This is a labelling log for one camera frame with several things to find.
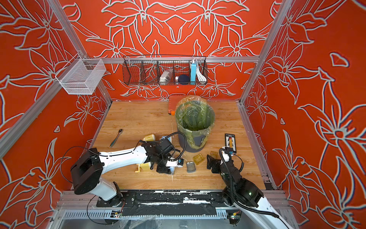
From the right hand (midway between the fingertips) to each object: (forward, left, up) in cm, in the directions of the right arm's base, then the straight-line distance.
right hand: (210, 156), depth 75 cm
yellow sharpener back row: (+15, +36, -5) cm, 39 cm away
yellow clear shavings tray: (+4, +6, -12) cm, 14 cm away
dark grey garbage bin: (+7, +7, +4) cm, 11 cm away
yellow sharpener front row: (-4, +37, -6) cm, 38 cm away
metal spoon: (+23, +61, -11) cm, 66 cm away
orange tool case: (+53, +25, -9) cm, 59 cm away
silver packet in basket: (+46, +27, +19) cm, 57 cm away
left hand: (-2, +22, -9) cm, 24 cm away
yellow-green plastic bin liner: (+25, +8, +3) cm, 26 cm away
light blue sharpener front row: (-6, +21, -5) cm, 22 cm away
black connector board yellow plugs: (+15, -16, -10) cm, 25 cm away
